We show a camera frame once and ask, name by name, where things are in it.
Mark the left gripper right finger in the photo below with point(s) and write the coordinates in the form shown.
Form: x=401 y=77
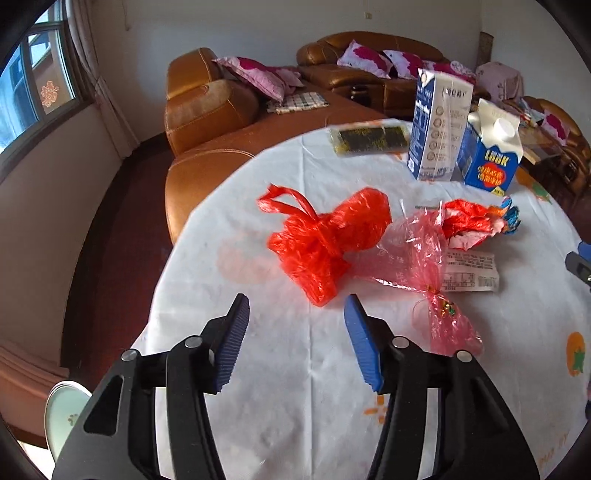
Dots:
x=477 y=437

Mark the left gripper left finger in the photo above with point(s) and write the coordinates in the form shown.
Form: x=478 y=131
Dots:
x=114 y=436

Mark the mint green trash bin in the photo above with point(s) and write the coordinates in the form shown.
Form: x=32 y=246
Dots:
x=63 y=407

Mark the orange blue candy wrapper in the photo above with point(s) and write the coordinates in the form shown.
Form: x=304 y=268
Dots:
x=505 y=218

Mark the brown leather armchair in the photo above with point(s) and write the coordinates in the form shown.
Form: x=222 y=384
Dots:
x=559 y=125

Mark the white label snack wrapper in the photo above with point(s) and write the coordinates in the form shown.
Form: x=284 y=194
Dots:
x=470 y=271

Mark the red crumpled foil wrapper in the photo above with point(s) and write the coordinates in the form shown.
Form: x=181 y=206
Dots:
x=467 y=224

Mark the wooden coffee table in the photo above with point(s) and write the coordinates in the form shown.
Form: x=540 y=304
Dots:
x=543 y=157

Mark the blue Look milk carton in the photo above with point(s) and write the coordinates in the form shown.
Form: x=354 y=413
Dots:
x=491 y=149

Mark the white orange printed tablecloth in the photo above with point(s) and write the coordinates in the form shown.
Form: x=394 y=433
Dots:
x=296 y=406

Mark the pink cellophane wrapper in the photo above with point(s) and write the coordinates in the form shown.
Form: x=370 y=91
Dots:
x=412 y=256

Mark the pink covered chair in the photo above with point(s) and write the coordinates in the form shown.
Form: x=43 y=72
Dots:
x=501 y=81

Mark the tall white milk carton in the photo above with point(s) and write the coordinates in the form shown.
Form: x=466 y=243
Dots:
x=442 y=106

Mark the pink floral pillow right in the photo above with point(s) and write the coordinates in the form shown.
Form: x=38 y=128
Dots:
x=454 y=68

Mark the pink floral pillow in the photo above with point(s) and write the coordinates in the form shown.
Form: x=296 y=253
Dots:
x=454 y=68
x=406 y=64
x=361 y=57

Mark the dark seaweed snack packet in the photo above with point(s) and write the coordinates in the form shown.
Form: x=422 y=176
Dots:
x=370 y=139

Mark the red plastic bag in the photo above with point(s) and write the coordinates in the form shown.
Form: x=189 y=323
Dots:
x=312 y=246

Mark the pink floral pillow middle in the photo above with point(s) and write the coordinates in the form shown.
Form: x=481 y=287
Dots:
x=406 y=64

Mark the pink floral pillow left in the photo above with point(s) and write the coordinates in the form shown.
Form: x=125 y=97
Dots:
x=361 y=57

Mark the checkered cloth on sofa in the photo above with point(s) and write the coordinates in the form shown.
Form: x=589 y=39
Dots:
x=304 y=101

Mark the brown leather chaise sofa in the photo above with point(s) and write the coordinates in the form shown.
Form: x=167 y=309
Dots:
x=215 y=124

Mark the pink pillow on chaise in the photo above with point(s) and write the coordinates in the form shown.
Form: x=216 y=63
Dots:
x=275 y=83

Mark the beige right curtain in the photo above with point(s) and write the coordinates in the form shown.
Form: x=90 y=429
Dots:
x=79 y=21

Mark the window with brown frame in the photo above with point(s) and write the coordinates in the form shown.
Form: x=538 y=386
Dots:
x=42 y=83

